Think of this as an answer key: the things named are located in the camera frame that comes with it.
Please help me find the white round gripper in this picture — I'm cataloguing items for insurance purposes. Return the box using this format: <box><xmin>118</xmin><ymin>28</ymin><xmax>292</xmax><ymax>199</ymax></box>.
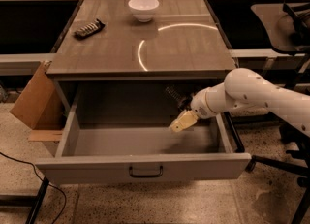
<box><xmin>169</xmin><ymin>89</ymin><xmax>213</xmax><ymax>132</ymax></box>

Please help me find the clear plastic water bottle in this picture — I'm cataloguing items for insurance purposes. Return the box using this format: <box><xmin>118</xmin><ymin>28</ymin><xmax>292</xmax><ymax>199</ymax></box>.
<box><xmin>165</xmin><ymin>85</ymin><xmax>192</xmax><ymax>111</ymax></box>

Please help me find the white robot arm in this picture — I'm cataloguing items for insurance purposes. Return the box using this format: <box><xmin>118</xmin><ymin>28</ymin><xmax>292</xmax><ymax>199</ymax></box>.
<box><xmin>170</xmin><ymin>68</ymin><xmax>310</xmax><ymax>137</ymax></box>

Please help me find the grey open top drawer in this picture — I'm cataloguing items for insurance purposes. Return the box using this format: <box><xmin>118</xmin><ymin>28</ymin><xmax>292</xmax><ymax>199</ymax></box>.
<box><xmin>36</xmin><ymin>81</ymin><xmax>251</xmax><ymax>184</ymax></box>

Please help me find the grey cabinet with wooden counter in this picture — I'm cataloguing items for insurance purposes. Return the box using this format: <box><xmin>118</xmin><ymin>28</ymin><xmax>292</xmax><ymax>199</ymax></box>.
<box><xmin>46</xmin><ymin>0</ymin><xmax>238</xmax><ymax>112</ymax></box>

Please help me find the white ceramic bowl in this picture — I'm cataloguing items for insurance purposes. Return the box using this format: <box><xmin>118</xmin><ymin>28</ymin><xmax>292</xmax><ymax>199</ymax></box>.
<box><xmin>128</xmin><ymin>0</ymin><xmax>160</xmax><ymax>22</ymax></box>

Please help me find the black office chair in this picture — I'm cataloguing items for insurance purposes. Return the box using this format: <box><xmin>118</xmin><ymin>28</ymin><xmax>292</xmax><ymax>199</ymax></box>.
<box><xmin>250</xmin><ymin>0</ymin><xmax>310</xmax><ymax>224</ymax></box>

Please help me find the brown cardboard box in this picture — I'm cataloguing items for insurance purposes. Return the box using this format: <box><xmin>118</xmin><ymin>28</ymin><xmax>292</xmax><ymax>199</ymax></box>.
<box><xmin>10</xmin><ymin>61</ymin><xmax>64</xmax><ymax>142</ymax></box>

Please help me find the black metal stand leg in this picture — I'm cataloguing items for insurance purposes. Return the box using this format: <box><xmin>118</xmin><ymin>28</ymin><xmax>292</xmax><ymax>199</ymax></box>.
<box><xmin>0</xmin><ymin>177</ymin><xmax>49</xmax><ymax>224</ymax></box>

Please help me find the black drawer handle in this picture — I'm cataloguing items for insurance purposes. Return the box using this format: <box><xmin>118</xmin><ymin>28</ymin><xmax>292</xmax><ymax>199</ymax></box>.
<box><xmin>128</xmin><ymin>166</ymin><xmax>164</xmax><ymax>178</ymax></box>

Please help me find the black floor cable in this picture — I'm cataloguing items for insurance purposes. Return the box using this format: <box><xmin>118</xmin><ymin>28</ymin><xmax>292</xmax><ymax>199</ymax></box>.
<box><xmin>0</xmin><ymin>151</ymin><xmax>68</xmax><ymax>224</ymax></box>

